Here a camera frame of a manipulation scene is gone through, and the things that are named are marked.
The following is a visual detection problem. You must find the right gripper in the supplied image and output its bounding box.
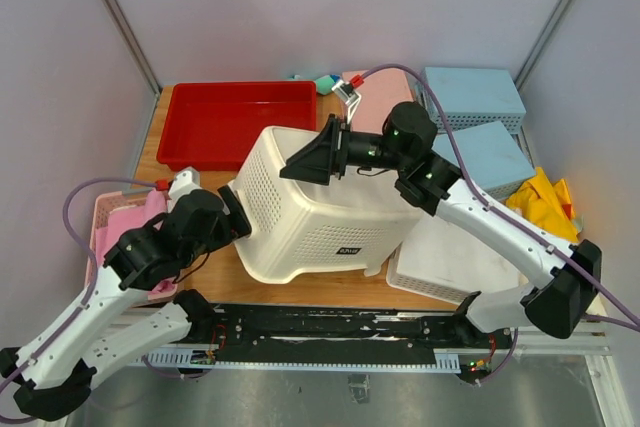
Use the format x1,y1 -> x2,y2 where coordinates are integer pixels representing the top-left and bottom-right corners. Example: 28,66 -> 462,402
278,116 -> 407,188

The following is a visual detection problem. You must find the large cream basket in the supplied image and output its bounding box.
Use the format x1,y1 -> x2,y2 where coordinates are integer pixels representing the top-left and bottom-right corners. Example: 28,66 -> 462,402
231,126 -> 423,284

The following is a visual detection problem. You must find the pink perforated basket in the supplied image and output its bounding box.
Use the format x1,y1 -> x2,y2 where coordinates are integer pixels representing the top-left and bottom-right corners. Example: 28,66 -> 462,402
351,69 -> 413,134

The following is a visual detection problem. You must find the red tray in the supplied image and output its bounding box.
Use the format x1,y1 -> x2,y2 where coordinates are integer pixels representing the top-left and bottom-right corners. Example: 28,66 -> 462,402
156,80 -> 316,171

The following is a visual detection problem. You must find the small cream basket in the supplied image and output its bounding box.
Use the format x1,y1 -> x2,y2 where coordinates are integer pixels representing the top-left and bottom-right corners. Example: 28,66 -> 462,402
386,215 -> 526,304

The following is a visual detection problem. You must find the blue perforated basket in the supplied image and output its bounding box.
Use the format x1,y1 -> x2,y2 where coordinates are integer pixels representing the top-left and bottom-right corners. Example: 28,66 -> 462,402
423,67 -> 526,134
454,121 -> 535,200

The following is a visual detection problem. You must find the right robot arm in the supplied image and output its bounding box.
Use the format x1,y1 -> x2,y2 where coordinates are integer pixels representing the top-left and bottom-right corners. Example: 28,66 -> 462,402
279,101 -> 602,347

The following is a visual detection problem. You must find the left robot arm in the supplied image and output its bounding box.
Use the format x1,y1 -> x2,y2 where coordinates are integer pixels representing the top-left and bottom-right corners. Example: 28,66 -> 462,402
1,186 -> 251,423

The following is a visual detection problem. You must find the green blue soft toy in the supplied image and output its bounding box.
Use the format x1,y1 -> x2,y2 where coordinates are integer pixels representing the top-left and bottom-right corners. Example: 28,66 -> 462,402
288,74 -> 341,96

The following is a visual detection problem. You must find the pink towel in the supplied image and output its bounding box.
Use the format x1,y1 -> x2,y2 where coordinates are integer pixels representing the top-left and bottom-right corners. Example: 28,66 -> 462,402
94,191 -> 176,301

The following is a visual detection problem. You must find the pink basket with towels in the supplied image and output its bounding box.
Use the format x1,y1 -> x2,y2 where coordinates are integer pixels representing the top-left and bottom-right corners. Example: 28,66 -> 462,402
88,189 -> 179,308

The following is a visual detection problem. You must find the printed white yellow cloth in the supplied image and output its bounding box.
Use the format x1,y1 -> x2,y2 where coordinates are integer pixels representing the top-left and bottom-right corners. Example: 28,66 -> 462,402
506,167 -> 580,243

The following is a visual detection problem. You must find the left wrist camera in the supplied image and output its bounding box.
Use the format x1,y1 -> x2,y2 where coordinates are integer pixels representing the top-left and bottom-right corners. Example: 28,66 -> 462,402
168,167 -> 201,202

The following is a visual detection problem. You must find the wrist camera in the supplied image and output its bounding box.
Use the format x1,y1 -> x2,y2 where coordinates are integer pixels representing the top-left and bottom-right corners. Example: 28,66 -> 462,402
332,79 -> 362,124
168,167 -> 201,202

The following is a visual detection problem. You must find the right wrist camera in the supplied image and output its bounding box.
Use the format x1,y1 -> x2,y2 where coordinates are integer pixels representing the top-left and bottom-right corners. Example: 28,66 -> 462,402
332,79 -> 362,124

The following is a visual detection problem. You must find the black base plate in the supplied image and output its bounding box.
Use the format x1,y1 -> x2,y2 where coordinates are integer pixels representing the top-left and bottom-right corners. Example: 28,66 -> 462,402
190,304 -> 512,367

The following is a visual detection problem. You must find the grey cable duct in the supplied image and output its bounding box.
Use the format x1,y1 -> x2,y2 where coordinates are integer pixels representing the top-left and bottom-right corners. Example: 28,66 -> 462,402
146,340 -> 461,374

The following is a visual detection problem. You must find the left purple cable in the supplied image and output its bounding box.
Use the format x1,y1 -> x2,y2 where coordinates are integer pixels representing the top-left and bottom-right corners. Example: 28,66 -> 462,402
0,176 -> 169,421

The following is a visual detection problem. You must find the aluminium frame rail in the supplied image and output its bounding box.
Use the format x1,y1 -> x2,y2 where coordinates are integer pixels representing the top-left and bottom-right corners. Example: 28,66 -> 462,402
516,322 -> 611,356

